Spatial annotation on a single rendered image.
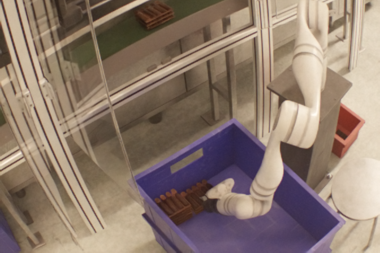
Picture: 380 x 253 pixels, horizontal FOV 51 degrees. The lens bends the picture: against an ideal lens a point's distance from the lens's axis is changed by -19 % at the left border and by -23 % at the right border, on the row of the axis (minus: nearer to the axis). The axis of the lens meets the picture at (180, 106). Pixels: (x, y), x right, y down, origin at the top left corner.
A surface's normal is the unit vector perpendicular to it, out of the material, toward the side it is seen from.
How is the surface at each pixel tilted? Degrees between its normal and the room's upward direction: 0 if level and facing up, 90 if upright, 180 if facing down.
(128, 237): 0
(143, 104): 90
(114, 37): 2
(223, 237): 0
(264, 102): 90
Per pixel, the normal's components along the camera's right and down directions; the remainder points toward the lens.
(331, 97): -0.11, -0.71
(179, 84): 0.55, 0.54
